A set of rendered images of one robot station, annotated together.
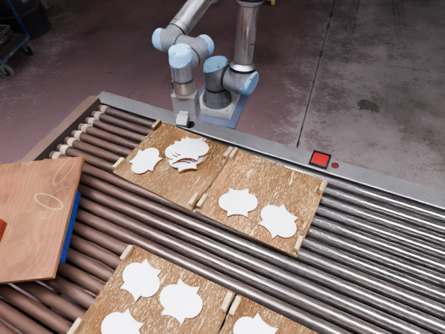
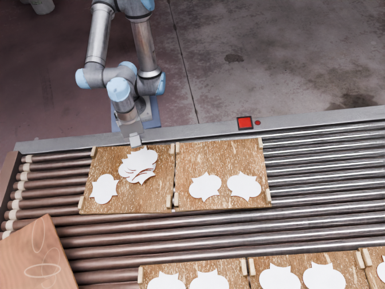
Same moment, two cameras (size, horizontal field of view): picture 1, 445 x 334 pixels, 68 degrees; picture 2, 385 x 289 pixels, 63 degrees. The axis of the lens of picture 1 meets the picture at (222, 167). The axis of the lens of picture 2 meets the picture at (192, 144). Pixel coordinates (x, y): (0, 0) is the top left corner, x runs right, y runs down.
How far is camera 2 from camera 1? 0.32 m
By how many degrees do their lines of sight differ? 16
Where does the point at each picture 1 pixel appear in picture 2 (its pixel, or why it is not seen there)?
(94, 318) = not seen: outside the picture
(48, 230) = not seen: outside the picture
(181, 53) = (121, 87)
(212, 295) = (230, 269)
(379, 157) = (261, 97)
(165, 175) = (130, 192)
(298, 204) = (250, 166)
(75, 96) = not seen: outside the picture
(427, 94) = (270, 32)
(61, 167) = (34, 234)
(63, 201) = (58, 262)
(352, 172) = (272, 122)
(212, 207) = (186, 200)
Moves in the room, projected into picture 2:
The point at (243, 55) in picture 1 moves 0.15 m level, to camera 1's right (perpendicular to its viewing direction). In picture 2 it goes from (149, 63) to (176, 49)
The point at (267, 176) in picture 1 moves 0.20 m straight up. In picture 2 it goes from (214, 155) to (212, 129)
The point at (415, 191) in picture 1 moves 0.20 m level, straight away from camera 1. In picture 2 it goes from (321, 118) to (322, 89)
